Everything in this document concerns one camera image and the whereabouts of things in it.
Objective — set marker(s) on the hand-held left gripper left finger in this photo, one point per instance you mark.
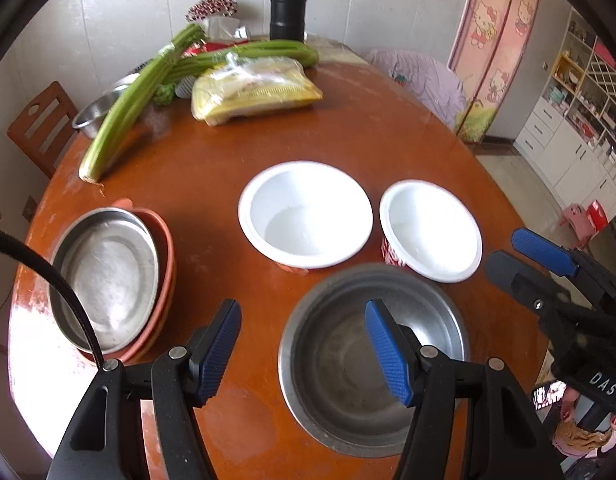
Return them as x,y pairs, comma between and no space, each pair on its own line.
215,355

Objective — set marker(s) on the red stool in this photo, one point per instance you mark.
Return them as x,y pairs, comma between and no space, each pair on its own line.
598,212

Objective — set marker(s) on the small steel bowl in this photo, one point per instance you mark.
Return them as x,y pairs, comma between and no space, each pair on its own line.
90,115

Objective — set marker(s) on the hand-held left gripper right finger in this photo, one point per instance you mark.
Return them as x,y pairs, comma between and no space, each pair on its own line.
388,355

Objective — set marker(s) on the red white beaded box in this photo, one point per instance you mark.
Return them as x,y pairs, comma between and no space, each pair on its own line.
210,7

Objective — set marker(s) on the brown wooden chair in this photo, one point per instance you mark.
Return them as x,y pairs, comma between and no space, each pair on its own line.
42,130

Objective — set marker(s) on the red snack packet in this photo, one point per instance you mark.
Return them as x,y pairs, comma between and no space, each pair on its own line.
200,49

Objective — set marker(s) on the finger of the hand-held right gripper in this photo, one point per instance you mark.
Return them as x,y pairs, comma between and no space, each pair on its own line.
543,250
513,275

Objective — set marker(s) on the pink stool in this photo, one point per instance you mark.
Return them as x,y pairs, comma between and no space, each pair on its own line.
575,220

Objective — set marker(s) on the large steel bowl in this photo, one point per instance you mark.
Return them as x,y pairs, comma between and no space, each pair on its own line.
338,360

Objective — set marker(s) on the orange plate with ears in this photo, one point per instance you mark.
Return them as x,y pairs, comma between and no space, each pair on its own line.
165,260

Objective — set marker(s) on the pink cartoon wardrobe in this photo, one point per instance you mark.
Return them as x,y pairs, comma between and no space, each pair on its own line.
493,35

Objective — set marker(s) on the yellow noodle packet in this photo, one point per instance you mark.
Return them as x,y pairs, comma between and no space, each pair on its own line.
258,90

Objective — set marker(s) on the round metal pan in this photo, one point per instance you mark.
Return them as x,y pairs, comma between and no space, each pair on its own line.
107,280

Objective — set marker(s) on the celery bunch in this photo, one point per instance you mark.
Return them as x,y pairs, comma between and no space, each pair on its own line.
268,52
120,110

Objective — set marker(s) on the white shelf cabinet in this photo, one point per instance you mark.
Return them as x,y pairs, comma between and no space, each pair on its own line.
543,135

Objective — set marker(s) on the wall socket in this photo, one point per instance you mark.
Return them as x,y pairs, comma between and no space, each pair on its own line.
29,207

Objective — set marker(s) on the purple cloth covered chair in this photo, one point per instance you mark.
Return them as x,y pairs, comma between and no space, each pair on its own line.
423,85

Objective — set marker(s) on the black thermos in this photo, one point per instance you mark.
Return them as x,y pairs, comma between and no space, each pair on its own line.
287,15

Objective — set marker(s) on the red printed noodle bowl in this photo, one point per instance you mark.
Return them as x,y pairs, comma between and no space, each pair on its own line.
303,210
428,230

